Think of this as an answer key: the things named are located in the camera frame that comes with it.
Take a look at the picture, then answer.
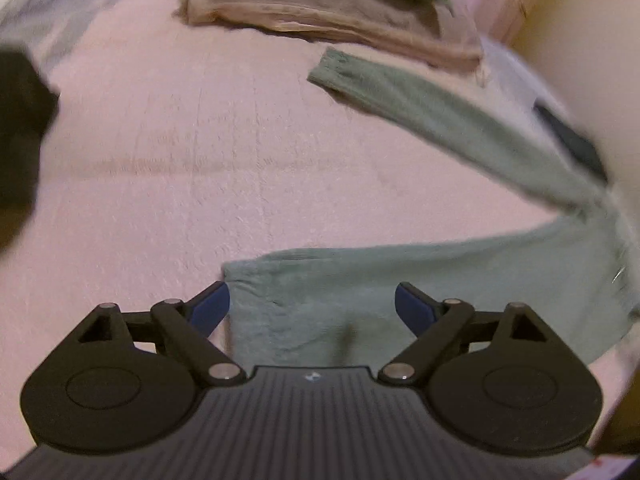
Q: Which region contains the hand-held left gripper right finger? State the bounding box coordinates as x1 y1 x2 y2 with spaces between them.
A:
377 281 558 388

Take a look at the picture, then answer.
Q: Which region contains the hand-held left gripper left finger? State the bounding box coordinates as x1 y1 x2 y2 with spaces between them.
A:
77 281 247 387

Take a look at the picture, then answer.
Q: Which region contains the grey-green sweater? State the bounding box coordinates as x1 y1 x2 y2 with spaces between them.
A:
222 46 640 368

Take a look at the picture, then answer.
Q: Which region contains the dark folded garment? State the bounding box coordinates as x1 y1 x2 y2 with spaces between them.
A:
532 102 608 181

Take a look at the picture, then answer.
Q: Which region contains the dark crumpled garment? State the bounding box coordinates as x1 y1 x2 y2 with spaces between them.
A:
0 47 61 256

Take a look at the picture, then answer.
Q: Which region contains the beige folded blanket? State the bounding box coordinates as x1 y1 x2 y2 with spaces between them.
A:
180 0 486 76

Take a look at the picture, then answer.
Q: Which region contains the grey herringbone blanket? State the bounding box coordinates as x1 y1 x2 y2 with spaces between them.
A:
0 0 608 181

